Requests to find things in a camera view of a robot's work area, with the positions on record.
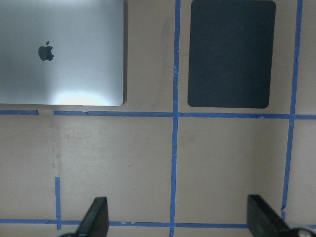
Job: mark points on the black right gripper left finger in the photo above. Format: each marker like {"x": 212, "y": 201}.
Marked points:
{"x": 96, "y": 221}

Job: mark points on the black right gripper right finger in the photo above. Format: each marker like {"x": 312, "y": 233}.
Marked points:
{"x": 262, "y": 220}

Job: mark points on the black mousepad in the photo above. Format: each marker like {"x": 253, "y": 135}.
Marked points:
{"x": 230, "y": 56}

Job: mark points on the silver apple laptop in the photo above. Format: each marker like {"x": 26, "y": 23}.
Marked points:
{"x": 62, "y": 52}

